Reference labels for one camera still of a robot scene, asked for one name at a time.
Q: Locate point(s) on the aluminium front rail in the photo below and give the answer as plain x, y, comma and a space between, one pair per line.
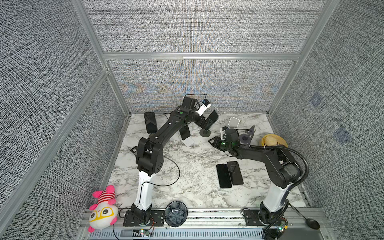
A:
214, 224

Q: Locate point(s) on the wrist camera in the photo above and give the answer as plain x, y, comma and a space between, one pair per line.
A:
223, 133
204, 105

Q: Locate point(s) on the black round stand back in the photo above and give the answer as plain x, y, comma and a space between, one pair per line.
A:
205, 133

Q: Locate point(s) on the pink white plush toy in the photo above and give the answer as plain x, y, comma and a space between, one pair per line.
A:
104, 212

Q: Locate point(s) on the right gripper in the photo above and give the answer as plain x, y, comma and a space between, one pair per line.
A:
215, 142

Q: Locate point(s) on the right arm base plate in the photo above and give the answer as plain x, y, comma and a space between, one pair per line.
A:
251, 217

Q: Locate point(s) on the black ladle spoon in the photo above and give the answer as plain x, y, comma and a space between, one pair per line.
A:
311, 223

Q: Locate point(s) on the purple round phone stand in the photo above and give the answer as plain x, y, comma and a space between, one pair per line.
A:
247, 136

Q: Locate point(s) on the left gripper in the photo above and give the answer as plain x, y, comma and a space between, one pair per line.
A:
199, 123

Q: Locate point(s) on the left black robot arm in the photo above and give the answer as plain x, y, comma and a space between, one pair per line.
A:
150, 151

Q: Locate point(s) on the black phone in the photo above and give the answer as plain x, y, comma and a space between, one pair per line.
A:
185, 132
235, 173
210, 120
224, 176
150, 122

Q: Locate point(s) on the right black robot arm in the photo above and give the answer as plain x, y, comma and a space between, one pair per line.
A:
286, 168

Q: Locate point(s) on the yellow bamboo steamer basket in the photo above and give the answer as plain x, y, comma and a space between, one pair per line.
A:
273, 140

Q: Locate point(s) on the dark glass flower bowl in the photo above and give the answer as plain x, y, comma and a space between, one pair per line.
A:
176, 214

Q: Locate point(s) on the white stand centre-left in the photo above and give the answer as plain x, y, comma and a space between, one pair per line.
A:
189, 141

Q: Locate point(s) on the white folding phone stand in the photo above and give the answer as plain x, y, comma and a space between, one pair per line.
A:
233, 123

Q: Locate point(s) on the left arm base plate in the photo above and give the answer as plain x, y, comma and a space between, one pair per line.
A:
144, 219

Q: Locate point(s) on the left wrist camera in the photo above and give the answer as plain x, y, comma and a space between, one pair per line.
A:
204, 105

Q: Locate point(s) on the small black clip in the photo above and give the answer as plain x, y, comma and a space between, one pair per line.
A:
134, 150

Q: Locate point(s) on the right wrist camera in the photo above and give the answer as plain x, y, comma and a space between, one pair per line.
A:
223, 133

